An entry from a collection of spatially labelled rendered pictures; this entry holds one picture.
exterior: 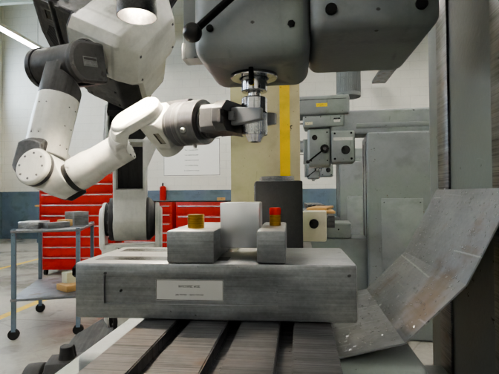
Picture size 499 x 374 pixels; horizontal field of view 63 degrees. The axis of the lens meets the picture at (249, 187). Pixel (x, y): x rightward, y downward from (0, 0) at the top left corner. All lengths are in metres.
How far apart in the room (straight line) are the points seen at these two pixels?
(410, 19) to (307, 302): 0.44
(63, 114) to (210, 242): 0.59
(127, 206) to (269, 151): 1.29
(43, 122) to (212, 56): 0.44
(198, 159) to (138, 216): 8.73
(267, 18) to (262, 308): 0.44
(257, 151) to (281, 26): 1.83
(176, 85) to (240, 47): 9.84
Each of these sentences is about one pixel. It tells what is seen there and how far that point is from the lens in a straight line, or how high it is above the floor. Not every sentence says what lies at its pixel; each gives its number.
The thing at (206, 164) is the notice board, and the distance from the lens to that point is 10.02.
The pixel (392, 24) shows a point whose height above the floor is 1.35.
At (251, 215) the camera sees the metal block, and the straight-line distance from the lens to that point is 0.54.
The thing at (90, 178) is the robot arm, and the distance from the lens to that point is 0.91.
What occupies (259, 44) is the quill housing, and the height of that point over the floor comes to 1.33.
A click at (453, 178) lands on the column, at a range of 0.87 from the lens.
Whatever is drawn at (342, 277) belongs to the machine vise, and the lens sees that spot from 0.51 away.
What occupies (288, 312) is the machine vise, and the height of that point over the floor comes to 0.95.
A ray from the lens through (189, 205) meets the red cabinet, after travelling 5.45.
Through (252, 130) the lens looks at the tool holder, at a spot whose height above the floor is 1.21.
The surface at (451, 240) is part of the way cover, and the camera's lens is 0.75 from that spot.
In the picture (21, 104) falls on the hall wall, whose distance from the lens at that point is 12.24.
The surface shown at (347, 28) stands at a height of 1.34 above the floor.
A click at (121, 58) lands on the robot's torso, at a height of 1.43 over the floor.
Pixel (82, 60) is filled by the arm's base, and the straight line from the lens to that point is 1.05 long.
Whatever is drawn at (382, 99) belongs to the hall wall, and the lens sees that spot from 10.17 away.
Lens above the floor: 1.09
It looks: 1 degrees up
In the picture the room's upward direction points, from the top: straight up
